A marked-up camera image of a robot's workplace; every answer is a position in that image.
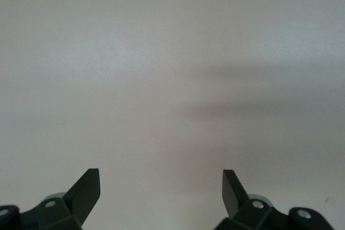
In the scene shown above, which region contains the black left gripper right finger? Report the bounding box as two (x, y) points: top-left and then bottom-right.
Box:
(215, 169), (291, 230)

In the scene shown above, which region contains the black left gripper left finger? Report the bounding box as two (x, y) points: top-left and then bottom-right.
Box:
(18, 168), (101, 230)

